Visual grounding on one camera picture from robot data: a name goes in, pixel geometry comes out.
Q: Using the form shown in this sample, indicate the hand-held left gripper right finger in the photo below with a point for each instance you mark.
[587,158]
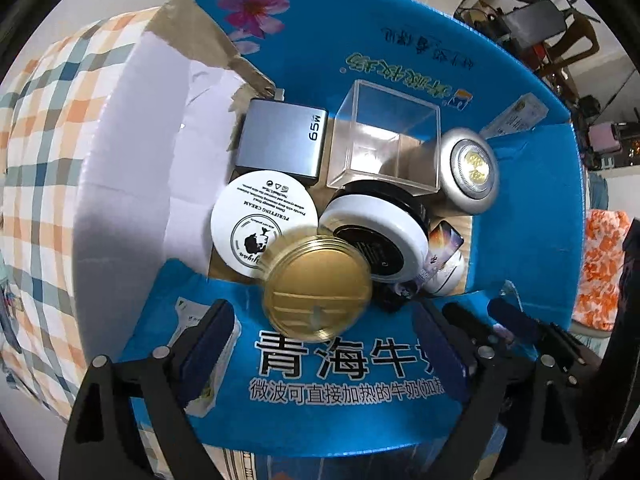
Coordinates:
[440,355]

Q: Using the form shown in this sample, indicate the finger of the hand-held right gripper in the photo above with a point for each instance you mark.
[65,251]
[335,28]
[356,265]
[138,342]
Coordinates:
[462,322]
[515,320]

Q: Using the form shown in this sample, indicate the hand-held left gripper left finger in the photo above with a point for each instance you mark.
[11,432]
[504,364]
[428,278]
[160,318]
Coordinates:
[207,355]

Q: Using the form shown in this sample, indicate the white earbud case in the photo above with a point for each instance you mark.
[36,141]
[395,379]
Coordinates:
[447,277]

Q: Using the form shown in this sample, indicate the small phone picture packet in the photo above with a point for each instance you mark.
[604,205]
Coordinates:
[445,240]

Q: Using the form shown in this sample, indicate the blue cardboard box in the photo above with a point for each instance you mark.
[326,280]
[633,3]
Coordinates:
[350,360]

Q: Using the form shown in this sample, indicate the black and white round jar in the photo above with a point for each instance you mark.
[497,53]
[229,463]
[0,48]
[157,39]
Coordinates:
[380,230]

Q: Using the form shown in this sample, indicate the gold round tin lid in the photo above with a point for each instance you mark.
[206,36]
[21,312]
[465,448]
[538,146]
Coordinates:
[320,290]

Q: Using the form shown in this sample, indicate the white round cream jar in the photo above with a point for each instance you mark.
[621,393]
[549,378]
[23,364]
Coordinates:
[255,215]

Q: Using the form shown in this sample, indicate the silver round push light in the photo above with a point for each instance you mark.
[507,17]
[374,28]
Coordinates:
[472,170]

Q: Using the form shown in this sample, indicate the clear acrylic box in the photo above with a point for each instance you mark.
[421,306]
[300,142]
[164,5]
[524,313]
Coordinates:
[385,145]

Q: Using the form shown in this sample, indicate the white charger adapter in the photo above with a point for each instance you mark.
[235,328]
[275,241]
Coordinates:
[280,140]

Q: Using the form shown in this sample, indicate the orange floral blanket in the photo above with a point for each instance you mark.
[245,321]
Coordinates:
[600,270]

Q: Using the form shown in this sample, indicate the pink suitcase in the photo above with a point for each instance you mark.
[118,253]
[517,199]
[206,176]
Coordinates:
[605,140]

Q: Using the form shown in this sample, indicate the checked orange blue blanket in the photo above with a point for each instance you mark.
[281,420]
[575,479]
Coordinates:
[45,185]

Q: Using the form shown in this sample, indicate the brown wooden chair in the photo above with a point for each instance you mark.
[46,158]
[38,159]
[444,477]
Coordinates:
[582,42]

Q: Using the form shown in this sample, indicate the black weight bench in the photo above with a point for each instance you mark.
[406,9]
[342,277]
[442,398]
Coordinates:
[532,25]

